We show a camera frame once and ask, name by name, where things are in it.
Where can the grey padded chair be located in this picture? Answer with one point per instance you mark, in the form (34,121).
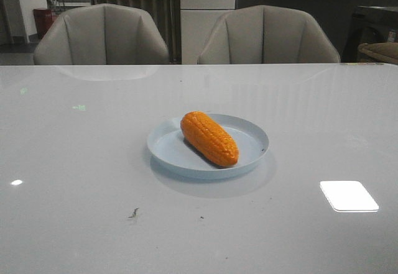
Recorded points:
(102,34)
(267,34)

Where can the brown cushioned seat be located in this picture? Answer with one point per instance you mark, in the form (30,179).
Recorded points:
(385,52)

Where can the small debris scrap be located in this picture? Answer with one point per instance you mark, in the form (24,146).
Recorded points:
(134,214)

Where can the grey padded chair left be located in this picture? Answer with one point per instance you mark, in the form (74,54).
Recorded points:
(102,34)

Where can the grey padded chair right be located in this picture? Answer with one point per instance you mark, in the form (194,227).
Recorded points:
(267,34)

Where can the dark counter with white top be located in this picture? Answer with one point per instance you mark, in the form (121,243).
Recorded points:
(347,23)

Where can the coloured sticker strip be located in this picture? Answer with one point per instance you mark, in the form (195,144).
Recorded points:
(362,63)

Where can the orange toy corn cob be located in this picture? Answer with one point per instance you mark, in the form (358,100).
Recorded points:
(210,139)

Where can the white cabinet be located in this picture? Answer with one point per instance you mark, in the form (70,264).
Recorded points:
(197,17)

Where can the red bin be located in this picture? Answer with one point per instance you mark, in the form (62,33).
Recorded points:
(44,18)

